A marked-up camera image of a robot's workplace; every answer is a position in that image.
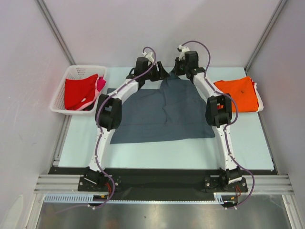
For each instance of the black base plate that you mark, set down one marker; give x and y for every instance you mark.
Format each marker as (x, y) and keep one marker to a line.
(165, 183)

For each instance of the white cable duct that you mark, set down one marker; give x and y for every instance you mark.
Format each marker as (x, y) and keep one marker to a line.
(97, 199)

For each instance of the aluminium frame rail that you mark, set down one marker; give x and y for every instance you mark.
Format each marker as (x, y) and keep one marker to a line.
(57, 184)

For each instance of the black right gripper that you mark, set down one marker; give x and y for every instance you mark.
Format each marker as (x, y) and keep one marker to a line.
(178, 67)

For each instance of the right aluminium corner post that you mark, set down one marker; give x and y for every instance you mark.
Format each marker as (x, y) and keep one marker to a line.
(267, 31)

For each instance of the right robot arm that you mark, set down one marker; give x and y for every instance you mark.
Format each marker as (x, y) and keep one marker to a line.
(218, 114)

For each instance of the white folded t shirt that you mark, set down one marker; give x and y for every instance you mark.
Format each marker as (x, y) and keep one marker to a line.
(260, 102)

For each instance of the pink shirt in basket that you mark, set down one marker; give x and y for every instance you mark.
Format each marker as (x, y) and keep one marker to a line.
(98, 87)

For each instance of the aluminium corner post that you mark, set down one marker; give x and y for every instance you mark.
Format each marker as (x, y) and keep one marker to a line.
(55, 30)
(267, 31)

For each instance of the grey blue t shirt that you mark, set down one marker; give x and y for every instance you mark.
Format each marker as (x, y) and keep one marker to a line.
(174, 111)

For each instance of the orange folded t shirt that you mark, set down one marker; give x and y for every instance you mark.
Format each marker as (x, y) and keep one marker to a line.
(242, 91)

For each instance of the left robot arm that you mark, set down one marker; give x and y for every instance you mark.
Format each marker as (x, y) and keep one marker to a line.
(109, 116)

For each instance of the red shirt in basket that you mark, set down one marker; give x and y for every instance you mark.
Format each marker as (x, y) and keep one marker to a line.
(79, 95)

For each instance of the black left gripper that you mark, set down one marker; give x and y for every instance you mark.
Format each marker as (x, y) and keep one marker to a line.
(162, 74)

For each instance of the left aluminium corner post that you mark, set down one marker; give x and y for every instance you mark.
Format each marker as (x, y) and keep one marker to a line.
(55, 30)

